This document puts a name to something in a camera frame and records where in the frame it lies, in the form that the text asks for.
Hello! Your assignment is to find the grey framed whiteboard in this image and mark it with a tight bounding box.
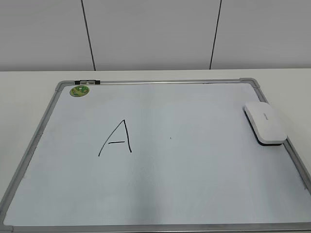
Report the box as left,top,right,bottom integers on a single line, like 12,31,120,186
0,78,311,233

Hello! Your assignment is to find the white whiteboard eraser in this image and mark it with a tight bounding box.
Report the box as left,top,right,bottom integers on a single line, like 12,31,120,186
243,101,287,146

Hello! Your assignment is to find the black grey frame clip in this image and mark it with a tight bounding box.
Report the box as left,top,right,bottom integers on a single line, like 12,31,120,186
74,80,101,85

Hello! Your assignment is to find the round green magnet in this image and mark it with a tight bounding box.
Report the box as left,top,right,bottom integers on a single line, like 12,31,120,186
69,85,90,98

